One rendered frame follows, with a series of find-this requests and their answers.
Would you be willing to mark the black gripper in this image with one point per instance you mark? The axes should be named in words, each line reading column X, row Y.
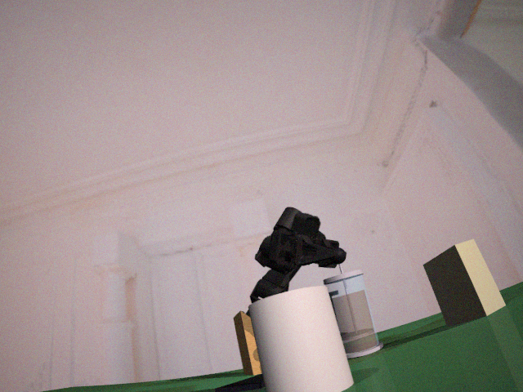
column 300, row 250

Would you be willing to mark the french press coffee maker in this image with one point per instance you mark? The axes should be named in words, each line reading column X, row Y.
column 351, row 306

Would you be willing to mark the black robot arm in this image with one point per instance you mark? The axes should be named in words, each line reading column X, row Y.
column 278, row 277

